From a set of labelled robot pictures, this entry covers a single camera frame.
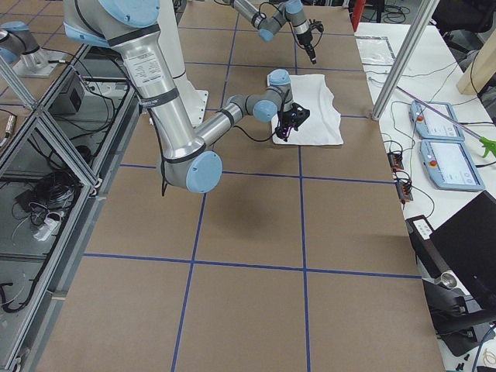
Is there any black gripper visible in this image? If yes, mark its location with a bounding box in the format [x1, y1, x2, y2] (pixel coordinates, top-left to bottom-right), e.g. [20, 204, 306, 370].
[274, 117, 295, 142]
[296, 33, 317, 64]

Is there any white long-sleeve printed shirt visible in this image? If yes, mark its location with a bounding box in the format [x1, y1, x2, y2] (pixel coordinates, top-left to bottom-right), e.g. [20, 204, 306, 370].
[272, 74, 344, 146]

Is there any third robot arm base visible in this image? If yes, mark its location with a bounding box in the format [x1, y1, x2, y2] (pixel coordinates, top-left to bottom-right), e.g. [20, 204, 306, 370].
[1, 21, 55, 78]

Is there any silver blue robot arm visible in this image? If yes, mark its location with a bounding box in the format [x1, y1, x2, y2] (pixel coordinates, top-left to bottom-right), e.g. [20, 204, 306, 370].
[222, 0, 324, 64]
[64, 1, 305, 194]

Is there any clear plastic document sleeve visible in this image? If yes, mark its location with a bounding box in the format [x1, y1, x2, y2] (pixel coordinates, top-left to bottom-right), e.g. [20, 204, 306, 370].
[356, 36, 395, 66]

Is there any small orange circuit board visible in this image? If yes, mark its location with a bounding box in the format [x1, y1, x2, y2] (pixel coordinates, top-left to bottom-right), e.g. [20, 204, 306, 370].
[387, 152, 405, 171]

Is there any upper blue teach pendant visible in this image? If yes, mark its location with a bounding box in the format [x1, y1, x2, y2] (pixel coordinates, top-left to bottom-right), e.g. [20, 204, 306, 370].
[409, 100, 465, 142]

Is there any blue teach pendant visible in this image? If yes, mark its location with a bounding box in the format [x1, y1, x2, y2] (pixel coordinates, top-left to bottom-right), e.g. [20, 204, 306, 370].
[409, 100, 465, 142]
[420, 139, 485, 191]

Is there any lower blue teach pendant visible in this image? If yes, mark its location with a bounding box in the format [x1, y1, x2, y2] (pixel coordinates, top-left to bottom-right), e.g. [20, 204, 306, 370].
[420, 139, 485, 191]

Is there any black laptop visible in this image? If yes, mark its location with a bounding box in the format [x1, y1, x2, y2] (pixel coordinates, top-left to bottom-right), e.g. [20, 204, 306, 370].
[430, 191, 495, 309]

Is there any white power strip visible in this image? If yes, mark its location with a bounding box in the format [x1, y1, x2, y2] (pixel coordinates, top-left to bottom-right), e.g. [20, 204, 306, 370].
[33, 215, 60, 241]

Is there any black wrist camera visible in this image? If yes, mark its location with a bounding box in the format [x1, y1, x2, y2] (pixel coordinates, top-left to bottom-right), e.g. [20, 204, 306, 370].
[308, 19, 325, 34]
[280, 102, 310, 130]

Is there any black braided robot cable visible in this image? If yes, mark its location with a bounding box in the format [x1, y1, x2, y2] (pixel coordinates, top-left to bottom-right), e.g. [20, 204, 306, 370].
[232, 123, 280, 143]

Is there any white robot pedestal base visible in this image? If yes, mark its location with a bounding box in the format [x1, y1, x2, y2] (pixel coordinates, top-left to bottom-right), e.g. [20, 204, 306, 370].
[157, 0, 208, 128]

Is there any aluminium frame post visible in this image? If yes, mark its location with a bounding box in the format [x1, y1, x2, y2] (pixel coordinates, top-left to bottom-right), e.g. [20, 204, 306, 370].
[370, 0, 439, 121]

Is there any green handled reacher grabber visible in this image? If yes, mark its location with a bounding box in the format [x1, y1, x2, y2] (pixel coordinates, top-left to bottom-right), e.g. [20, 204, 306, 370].
[395, 85, 496, 158]

